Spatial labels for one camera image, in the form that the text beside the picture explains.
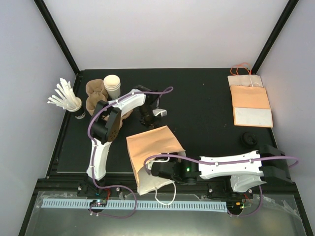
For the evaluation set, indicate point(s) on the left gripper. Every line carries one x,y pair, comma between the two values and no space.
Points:
153,123

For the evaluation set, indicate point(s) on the small brown cup carrier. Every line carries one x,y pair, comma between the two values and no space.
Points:
126,115

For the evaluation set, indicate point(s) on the brown paper bag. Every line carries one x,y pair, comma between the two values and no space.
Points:
251,106
146,149

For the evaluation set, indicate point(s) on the brown cup carrier stack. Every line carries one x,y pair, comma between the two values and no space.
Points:
96,91

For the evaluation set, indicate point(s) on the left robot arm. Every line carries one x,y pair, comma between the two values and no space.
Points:
106,121

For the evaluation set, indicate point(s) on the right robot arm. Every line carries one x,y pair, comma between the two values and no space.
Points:
264,165

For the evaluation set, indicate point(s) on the stack of paper cups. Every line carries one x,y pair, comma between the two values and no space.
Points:
113,86

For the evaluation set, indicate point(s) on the cup of white stirrers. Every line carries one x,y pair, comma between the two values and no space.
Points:
67,100

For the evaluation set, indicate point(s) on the flat brown paper bag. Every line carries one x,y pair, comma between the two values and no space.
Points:
251,106

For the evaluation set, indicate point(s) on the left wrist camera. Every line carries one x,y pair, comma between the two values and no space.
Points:
159,112

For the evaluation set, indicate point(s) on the orange bag handle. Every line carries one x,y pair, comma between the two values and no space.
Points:
242,66

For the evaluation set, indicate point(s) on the light blue cable duct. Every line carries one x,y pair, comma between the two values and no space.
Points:
131,204

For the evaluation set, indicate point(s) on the left black frame post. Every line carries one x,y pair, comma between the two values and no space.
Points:
43,9

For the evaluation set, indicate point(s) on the black frame post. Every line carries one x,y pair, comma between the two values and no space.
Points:
282,20
43,9

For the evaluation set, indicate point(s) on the right black frame post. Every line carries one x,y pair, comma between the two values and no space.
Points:
282,20

